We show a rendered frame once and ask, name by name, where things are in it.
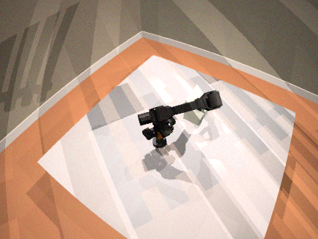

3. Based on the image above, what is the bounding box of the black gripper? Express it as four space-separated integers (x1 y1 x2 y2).
142 117 176 140

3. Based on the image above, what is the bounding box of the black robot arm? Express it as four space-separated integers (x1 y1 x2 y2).
138 90 222 138

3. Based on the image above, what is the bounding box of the dark grey stepped pedestal with shaft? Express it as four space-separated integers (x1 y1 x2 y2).
152 137 167 149

